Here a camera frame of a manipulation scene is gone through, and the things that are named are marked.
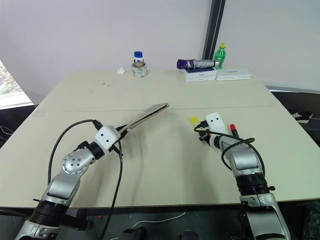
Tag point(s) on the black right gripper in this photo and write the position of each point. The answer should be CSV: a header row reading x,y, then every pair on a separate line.
x,y
203,138

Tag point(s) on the long white flat case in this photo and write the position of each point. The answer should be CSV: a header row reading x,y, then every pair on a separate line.
x,y
232,74

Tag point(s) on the crumpled white tissue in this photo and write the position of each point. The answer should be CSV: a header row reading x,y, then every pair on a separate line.
x,y
121,71

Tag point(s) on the yellow highlighter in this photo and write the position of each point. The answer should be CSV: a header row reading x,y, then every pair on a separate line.
x,y
194,120

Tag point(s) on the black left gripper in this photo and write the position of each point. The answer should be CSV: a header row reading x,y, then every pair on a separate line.
x,y
122,132

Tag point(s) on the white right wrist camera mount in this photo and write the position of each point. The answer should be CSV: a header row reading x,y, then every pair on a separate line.
x,y
217,123

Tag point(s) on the folded purple grey umbrella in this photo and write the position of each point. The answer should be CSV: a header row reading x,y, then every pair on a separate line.
x,y
195,63

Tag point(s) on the black sneaker with white sole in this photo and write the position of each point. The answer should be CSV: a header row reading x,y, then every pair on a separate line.
x,y
302,117

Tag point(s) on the small bottle with blue cap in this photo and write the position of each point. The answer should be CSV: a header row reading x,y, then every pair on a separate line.
x,y
138,58

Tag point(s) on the white box with dark lid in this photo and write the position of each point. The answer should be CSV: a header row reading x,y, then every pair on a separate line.
x,y
198,73

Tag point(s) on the green bottle with yellow cap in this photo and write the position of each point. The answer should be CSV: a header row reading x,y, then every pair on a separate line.
x,y
220,56

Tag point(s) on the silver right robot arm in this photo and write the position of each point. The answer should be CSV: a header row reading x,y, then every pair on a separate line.
x,y
246,160

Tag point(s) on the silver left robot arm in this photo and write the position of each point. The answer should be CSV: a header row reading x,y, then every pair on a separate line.
x,y
72,165

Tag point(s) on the plain white flat box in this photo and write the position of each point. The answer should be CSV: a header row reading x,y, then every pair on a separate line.
x,y
200,79

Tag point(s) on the red capped black marker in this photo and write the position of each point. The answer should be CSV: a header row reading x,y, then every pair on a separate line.
x,y
233,128

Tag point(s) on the white tape roll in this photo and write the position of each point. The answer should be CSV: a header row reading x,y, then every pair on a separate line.
x,y
139,71

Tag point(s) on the dark vertical window frame post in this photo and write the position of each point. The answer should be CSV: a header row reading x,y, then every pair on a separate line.
x,y
213,27

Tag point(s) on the bright window with sill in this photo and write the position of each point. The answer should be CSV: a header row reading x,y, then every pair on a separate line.
x,y
8,90

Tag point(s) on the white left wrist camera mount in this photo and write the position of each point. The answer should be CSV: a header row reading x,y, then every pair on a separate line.
x,y
106,136

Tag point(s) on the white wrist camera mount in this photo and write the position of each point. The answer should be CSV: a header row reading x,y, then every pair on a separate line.
x,y
217,123
106,136

